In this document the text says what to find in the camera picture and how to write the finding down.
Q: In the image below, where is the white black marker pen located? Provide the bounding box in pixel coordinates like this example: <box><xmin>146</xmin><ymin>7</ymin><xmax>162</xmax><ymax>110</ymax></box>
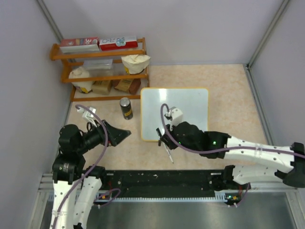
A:
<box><xmin>156</xmin><ymin>128</ymin><xmax>174</xmax><ymax>164</ymax></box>

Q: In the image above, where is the yellow framed whiteboard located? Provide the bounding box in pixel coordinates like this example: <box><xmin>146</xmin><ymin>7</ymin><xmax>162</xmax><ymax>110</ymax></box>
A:
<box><xmin>141</xmin><ymin>87</ymin><xmax>209</xmax><ymax>141</ymax></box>

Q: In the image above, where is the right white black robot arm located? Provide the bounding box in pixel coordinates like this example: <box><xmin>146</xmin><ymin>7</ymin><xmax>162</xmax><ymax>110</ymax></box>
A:
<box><xmin>158</xmin><ymin>122</ymin><xmax>305</xmax><ymax>189</ymax></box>

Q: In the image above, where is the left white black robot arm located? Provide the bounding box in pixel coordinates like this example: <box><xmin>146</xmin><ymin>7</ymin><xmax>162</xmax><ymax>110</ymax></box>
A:
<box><xmin>50</xmin><ymin>120</ymin><xmax>131</xmax><ymax>229</ymax></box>

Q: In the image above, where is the black drink can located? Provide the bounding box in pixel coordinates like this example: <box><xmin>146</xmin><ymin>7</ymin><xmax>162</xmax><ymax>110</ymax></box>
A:
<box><xmin>120</xmin><ymin>97</ymin><xmax>133</xmax><ymax>120</ymax></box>

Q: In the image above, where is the reddish brown packet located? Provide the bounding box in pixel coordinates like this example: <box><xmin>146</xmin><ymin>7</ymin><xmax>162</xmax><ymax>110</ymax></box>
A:
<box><xmin>112</xmin><ymin>79</ymin><xmax>141</xmax><ymax>95</ymax></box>

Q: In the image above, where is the tan brown box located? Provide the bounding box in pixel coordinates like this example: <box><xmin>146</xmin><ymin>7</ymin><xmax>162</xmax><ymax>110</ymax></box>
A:
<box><xmin>91</xmin><ymin>80</ymin><xmax>112</xmax><ymax>95</ymax></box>

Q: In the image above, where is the wooden three tier shelf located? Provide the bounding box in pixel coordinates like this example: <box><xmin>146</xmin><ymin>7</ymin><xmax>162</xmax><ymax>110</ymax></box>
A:
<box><xmin>50</xmin><ymin>37</ymin><xmax>150</xmax><ymax>102</ymax></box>

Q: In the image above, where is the clear plastic container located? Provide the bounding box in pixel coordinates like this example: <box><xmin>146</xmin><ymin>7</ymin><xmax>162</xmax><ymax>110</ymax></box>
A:
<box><xmin>83</xmin><ymin>59</ymin><xmax>114</xmax><ymax>77</ymax></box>

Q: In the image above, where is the cream paper bag right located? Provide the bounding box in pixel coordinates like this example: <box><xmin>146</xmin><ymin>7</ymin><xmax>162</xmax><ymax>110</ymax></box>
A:
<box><xmin>121</xmin><ymin>54</ymin><xmax>151</xmax><ymax>74</ymax></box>

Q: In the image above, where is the white flour bag left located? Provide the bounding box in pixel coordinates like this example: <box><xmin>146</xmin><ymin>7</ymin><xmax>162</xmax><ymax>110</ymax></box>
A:
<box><xmin>69</xmin><ymin>66</ymin><xmax>94</xmax><ymax>94</ymax></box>

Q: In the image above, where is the red white box right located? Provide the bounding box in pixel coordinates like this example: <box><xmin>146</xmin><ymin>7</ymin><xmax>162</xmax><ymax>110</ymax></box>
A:
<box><xmin>99</xmin><ymin>36</ymin><xmax>138</xmax><ymax>51</ymax></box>

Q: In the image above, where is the red white box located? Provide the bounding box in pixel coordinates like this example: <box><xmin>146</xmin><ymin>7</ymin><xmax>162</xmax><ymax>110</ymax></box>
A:
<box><xmin>99</xmin><ymin>36</ymin><xmax>138</xmax><ymax>51</ymax></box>
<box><xmin>59</xmin><ymin>37</ymin><xmax>100</xmax><ymax>53</ymax></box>

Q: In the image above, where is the red white box left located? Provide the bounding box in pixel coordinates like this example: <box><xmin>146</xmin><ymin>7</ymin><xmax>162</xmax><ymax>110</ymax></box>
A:
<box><xmin>59</xmin><ymin>37</ymin><xmax>100</xmax><ymax>53</ymax></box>

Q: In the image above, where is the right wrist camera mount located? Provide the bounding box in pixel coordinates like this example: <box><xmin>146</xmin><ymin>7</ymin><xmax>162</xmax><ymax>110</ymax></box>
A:
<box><xmin>164</xmin><ymin>107</ymin><xmax>183</xmax><ymax>128</ymax></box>

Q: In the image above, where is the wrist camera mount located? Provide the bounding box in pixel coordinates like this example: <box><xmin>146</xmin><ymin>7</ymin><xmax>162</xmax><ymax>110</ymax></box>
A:
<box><xmin>164</xmin><ymin>107</ymin><xmax>183</xmax><ymax>128</ymax></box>
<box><xmin>75</xmin><ymin>104</ymin><xmax>96</xmax><ymax>126</ymax></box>

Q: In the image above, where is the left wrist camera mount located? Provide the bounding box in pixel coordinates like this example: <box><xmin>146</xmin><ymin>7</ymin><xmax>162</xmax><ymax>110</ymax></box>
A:
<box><xmin>75</xmin><ymin>104</ymin><xmax>96</xmax><ymax>126</ymax></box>

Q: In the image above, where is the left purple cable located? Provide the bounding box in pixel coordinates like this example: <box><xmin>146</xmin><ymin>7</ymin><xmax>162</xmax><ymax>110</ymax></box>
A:
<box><xmin>51</xmin><ymin>104</ymin><xmax>121</xmax><ymax>229</ymax></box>

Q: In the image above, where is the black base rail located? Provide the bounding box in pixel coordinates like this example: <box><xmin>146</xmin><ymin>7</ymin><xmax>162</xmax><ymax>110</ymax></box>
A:
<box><xmin>99</xmin><ymin>170</ymin><xmax>245</xmax><ymax>198</ymax></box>

